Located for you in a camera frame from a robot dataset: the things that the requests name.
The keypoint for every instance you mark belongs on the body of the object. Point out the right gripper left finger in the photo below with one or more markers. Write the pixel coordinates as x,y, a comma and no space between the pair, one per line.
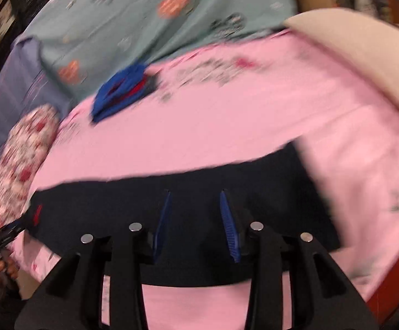
98,285

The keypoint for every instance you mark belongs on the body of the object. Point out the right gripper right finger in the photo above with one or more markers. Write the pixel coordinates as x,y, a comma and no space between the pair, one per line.
321,295

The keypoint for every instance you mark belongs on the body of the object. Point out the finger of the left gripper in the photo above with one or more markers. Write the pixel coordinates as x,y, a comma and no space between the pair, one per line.
10,231

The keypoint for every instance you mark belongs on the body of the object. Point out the dark navy pants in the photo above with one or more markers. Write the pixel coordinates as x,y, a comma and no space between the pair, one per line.
276,189

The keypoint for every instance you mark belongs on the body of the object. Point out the person's left hand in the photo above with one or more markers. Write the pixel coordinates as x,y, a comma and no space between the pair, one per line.
9,267

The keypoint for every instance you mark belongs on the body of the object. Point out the red floral rolled quilt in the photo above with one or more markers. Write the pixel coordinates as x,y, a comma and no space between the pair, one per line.
25,150

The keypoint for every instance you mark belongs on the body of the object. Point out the folded blue clothes stack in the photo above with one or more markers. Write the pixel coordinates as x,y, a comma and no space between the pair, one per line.
125,88

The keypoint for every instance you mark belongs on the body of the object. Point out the pink floral bedsheet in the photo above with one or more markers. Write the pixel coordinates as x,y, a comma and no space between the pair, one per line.
237,102

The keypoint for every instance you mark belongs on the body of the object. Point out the teal heart pattern pillow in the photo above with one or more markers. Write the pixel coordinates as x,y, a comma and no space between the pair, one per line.
84,42

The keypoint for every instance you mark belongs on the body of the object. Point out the cream textured pillow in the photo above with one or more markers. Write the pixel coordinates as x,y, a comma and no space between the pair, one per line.
368,44

